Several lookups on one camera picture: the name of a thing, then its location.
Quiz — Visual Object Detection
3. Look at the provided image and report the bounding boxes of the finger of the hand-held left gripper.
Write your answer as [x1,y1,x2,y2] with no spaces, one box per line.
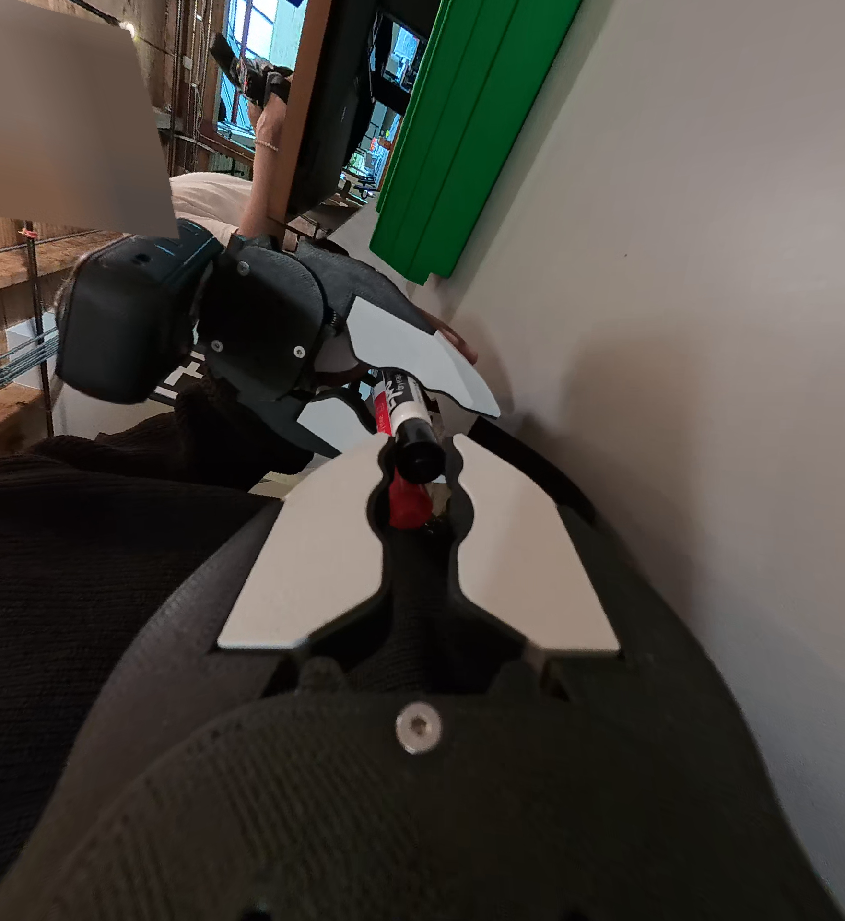
[296,385,384,459]
[345,295,503,418]

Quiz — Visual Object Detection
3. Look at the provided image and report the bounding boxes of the person's left forearm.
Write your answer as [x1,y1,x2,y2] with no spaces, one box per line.
[34,381,323,497]

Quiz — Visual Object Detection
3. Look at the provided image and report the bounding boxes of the dark panel with wooden edge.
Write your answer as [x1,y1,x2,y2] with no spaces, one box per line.
[279,0,376,224]

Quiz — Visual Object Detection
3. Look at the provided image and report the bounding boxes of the metal wire rack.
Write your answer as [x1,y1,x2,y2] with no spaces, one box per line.
[0,332,60,411]

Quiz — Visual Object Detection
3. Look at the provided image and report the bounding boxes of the wooden shelf board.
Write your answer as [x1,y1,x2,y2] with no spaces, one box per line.
[0,229,132,303]

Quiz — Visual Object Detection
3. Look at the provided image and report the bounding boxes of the red dry erase marker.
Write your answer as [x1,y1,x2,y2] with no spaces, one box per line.
[388,481,434,532]

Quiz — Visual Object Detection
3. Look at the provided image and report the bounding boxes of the person's left hand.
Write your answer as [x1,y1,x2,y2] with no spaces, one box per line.
[422,317,482,369]

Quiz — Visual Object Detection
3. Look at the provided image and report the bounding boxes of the green plastic storage box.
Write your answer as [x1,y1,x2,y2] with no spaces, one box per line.
[368,0,583,285]

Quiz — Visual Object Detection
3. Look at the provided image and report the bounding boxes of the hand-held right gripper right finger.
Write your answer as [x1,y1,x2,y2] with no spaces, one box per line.
[451,434,621,656]

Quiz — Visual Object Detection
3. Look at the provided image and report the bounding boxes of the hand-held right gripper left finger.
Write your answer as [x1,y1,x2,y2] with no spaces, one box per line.
[217,434,398,659]

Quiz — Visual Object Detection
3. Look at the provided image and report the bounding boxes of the black dry erase marker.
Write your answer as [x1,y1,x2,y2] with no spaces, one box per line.
[371,367,444,484]

